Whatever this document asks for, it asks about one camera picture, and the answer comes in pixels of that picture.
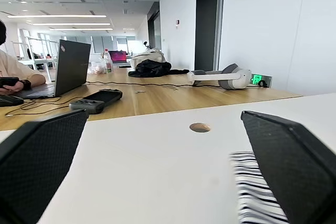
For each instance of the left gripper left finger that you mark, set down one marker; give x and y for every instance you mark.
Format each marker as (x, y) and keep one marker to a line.
(34, 166)

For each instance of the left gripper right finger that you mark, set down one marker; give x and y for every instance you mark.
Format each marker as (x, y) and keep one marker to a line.
(291, 166)

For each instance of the black and white striped T-shirt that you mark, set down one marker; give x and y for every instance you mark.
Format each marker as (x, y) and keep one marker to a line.
(256, 190)

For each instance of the black computer mouse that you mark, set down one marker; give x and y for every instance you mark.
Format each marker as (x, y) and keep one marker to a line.
(9, 100)

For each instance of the black handheld game controller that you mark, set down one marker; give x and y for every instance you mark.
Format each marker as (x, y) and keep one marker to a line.
(98, 100)

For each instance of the green exit sign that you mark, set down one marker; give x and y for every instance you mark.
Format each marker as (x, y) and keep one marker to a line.
(259, 79)

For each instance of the person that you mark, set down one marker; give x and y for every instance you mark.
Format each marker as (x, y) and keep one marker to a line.
(13, 74)

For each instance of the dark grey open laptop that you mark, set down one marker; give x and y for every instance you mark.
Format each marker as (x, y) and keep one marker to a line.
(67, 69)

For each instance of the white and grey headset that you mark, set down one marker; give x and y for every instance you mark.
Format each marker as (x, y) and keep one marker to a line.
(225, 76)

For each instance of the clear plastic bag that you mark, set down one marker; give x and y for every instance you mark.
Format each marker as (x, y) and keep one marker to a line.
(96, 67)

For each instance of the clear plastic bottle red cap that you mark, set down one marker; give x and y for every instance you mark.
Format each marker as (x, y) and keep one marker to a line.
(108, 61)

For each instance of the laptop with red screen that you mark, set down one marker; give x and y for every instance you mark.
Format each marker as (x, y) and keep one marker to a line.
(118, 56)

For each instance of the black bunched garment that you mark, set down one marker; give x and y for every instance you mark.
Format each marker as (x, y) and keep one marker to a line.
(152, 68)

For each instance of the white cloth bag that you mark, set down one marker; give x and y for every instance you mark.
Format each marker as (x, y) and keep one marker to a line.
(148, 56)

